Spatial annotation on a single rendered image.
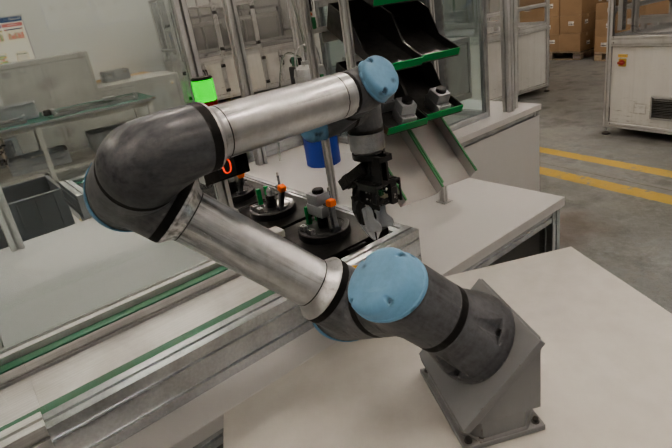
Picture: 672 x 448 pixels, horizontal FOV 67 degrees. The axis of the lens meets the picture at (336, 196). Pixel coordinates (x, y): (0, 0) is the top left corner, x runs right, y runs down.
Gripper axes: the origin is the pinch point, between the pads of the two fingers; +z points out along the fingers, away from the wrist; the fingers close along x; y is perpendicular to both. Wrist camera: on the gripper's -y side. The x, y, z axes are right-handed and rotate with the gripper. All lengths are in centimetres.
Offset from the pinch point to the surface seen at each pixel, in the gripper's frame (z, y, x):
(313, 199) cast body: -4.3, -20.7, -0.7
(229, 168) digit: -16.3, -30.6, -16.9
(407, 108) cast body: -21.5, -13.0, 28.2
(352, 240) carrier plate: 6.1, -11.5, 2.7
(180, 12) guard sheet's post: -53, -35, -18
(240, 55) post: -34, -128, 45
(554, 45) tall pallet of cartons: 77, -412, 819
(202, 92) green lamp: -35, -31, -19
